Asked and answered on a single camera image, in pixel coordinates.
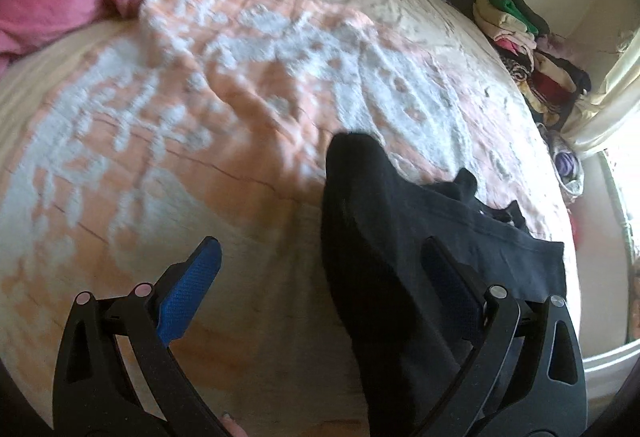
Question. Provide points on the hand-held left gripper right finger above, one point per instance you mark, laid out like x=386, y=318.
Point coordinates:
x=452, y=297

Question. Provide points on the black pants with orange cuffs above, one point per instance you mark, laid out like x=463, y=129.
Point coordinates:
x=380, y=242

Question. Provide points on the person's left hand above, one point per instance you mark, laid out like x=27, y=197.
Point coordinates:
x=234, y=427

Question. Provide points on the cream curtain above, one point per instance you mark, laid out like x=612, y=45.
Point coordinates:
x=610, y=107

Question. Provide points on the pile of mixed clothes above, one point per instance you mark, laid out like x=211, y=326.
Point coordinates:
x=530, y=52

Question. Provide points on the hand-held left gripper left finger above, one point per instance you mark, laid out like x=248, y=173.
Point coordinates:
x=190, y=287

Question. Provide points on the purple and white cloth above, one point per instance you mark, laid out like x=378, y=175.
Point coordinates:
x=567, y=167

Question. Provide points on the peach floral bedspread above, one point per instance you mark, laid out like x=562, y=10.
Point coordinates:
x=225, y=117

